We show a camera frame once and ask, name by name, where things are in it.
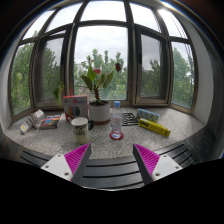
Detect red and white box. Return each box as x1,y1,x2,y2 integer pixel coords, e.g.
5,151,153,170
63,95,88,120

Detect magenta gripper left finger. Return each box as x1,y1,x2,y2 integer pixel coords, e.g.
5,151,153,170
41,143,91,184

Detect cream printed mug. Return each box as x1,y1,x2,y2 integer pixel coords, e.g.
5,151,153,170
71,117,89,144

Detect colourful flat marker pack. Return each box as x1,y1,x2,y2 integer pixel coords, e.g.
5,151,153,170
39,114,61,130

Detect green plant with red flowers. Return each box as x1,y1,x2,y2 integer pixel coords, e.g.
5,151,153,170
80,63,121,105

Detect dark slatted radiator cover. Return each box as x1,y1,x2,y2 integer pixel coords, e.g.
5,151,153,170
12,128,214,190

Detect white rolled package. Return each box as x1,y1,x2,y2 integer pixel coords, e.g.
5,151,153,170
20,110,44,134

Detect red round coaster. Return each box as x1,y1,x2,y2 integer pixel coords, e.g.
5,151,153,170
109,133,124,140

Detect brown window frame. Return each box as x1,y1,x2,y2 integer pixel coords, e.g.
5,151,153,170
8,0,197,120

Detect black patterned trivet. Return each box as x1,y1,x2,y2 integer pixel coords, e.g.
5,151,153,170
122,112,138,126

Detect light blue flat box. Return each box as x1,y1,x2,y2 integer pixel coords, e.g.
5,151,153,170
137,108,159,122

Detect yellow glue box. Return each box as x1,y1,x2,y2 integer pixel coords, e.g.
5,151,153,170
138,118,171,137

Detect clear plastic water bottle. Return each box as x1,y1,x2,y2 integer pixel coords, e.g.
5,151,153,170
111,101,123,134

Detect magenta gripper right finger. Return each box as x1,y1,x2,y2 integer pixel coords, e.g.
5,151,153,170
133,144,182,185

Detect white flower pot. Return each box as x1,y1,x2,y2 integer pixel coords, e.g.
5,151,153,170
89,101,110,125

